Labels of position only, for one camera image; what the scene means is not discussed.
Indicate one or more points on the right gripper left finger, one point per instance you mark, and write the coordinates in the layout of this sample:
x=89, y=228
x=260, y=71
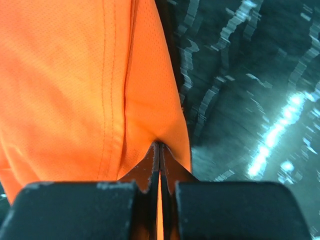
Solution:
x=119, y=210

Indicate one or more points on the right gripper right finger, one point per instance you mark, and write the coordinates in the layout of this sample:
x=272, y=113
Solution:
x=226, y=210

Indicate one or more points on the orange t shirt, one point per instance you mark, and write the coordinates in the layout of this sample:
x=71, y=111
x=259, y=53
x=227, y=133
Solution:
x=86, y=86

